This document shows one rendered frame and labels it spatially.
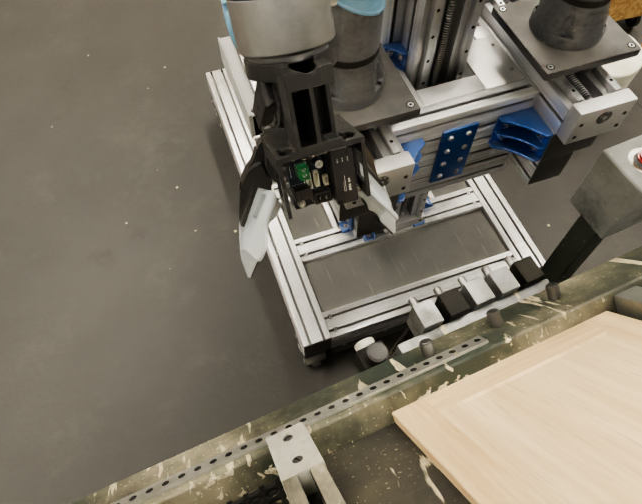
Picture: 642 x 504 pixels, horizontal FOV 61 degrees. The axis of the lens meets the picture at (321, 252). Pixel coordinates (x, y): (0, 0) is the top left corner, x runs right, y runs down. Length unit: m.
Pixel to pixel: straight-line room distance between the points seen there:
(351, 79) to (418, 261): 0.94
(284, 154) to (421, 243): 1.46
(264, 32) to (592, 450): 0.61
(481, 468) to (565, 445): 0.11
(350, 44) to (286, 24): 0.57
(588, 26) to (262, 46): 0.93
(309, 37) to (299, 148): 0.08
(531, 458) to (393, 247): 1.19
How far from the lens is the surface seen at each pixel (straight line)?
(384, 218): 0.53
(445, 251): 1.87
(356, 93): 1.03
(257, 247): 0.47
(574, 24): 1.25
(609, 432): 0.80
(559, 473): 0.74
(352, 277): 1.78
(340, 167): 0.43
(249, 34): 0.41
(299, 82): 0.39
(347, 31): 0.95
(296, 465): 0.78
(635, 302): 1.07
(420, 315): 1.13
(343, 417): 0.90
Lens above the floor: 1.78
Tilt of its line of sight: 60 degrees down
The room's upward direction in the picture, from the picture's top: straight up
